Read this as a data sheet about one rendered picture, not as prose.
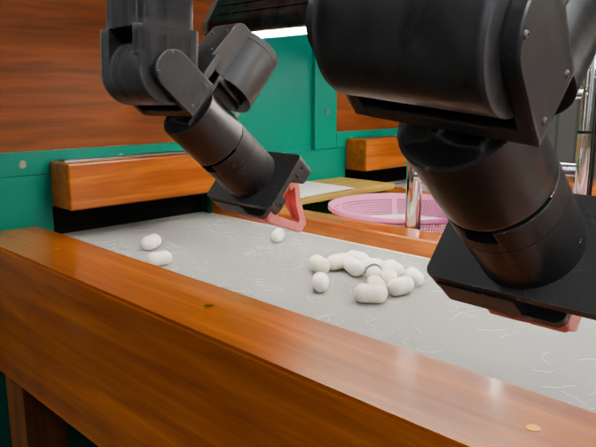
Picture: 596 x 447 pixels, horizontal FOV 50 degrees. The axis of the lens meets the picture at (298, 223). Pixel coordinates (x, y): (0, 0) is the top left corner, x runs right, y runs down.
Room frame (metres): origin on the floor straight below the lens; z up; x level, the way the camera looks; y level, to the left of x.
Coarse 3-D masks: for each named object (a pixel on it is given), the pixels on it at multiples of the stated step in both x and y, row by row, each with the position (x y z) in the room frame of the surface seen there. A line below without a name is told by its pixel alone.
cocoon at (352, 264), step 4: (348, 256) 0.77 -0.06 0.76; (352, 256) 0.77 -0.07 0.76; (356, 256) 0.77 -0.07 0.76; (344, 260) 0.77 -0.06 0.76; (348, 260) 0.76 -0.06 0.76; (352, 260) 0.75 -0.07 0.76; (356, 260) 0.75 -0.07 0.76; (360, 260) 0.75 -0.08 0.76; (344, 264) 0.76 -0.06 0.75; (348, 264) 0.75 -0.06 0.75; (352, 264) 0.75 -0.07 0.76; (356, 264) 0.74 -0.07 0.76; (360, 264) 0.75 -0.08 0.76; (364, 264) 0.75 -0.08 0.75; (344, 268) 0.77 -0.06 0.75; (348, 268) 0.75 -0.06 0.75; (352, 268) 0.74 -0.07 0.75; (356, 268) 0.74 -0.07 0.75; (360, 268) 0.74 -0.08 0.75; (364, 268) 0.75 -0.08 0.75; (352, 272) 0.74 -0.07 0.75; (356, 272) 0.74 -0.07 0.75; (360, 272) 0.74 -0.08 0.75; (356, 276) 0.75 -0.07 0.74
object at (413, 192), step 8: (408, 168) 0.93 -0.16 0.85; (408, 176) 0.93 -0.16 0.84; (416, 176) 0.92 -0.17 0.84; (408, 184) 0.93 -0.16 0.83; (416, 184) 0.93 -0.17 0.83; (408, 192) 0.93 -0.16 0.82; (416, 192) 0.93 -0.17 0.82; (408, 200) 0.93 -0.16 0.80; (416, 200) 0.93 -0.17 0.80; (408, 208) 0.93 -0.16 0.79; (416, 208) 0.93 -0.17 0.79; (408, 216) 0.93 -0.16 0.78; (416, 216) 0.93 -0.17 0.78; (408, 224) 0.93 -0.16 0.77; (416, 224) 0.93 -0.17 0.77
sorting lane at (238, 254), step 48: (96, 240) 0.94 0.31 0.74; (192, 240) 0.94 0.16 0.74; (240, 240) 0.94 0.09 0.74; (288, 240) 0.94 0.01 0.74; (336, 240) 0.94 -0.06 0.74; (240, 288) 0.70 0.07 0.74; (288, 288) 0.70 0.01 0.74; (336, 288) 0.70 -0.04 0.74; (432, 288) 0.70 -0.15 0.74; (384, 336) 0.56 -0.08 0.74; (432, 336) 0.56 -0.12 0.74; (480, 336) 0.56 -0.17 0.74; (528, 336) 0.56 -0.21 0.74; (576, 336) 0.56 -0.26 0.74; (528, 384) 0.46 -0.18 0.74; (576, 384) 0.46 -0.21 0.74
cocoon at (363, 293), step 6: (360, 288) 0.65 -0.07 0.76; (366, 288) 0.65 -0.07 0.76; (372, 288) 0.65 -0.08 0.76; (378, 288) 0.64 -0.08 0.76; (384, 288) 0.65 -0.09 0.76; (354, 294) 0.65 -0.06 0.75; (360, 294) 0.64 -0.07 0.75; (366, 294) 0.64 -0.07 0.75; (372, 294) 0.64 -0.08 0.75; (378, 294) 0.64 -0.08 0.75; (384, 294) 0.64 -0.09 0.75; (360, 300) 0.64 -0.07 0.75; (366, 300) 0.64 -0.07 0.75; (372, 300) 0.64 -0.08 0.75; (378, 300) 0.64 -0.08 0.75; (384, 300) 0.64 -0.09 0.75
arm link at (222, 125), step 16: (224, 80) 0.61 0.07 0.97; (208, 96) 0.60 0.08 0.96; (224, 96) 0.62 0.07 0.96; (208, 112) 0.58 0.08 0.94; (224, 112) 0.60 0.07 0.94; (176, 128) 0.59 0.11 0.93; (192, 128) 0.58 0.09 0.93; (208, 128) 0.59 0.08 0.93; (224, 128) 0.60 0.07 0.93; (240, 128) 0.62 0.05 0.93; (192, 144) 0.59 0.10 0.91; (208, 144) 0.59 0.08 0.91; (224, 144) 0.60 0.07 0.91; (208, 160) 0.60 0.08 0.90
